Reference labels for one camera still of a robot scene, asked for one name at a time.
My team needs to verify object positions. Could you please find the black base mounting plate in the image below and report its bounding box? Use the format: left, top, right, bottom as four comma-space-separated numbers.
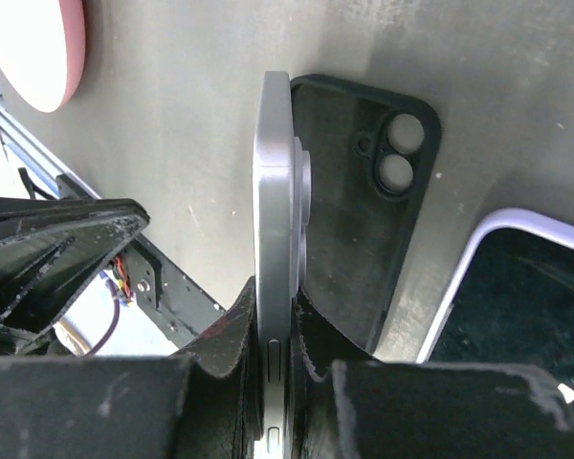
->
55, 174, 226, 350

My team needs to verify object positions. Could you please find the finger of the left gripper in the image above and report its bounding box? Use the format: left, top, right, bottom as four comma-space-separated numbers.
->
0, 197, 149, 355

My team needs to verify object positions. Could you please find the black phone case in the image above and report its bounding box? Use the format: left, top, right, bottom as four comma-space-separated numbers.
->
291, 74, 442, 352

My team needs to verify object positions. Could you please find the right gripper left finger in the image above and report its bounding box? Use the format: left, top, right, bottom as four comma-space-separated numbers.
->
0, 281, 258, 458

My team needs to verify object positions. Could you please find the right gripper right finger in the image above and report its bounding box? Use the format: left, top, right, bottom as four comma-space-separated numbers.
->
293, 293, 574, 458

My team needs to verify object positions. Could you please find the aluminium frame rail front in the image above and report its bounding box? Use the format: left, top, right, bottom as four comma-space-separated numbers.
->
0, 96, 100, 199

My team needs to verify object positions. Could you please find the light blue smartphone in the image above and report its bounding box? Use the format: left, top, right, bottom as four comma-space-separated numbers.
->
253, 71, 312, 458

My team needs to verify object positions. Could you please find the pink plate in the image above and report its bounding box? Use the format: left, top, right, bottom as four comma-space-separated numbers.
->
0, 0, 86, 113

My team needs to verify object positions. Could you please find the black screen smartphone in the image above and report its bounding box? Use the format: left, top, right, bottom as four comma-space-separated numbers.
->
428, 228, 574, 407

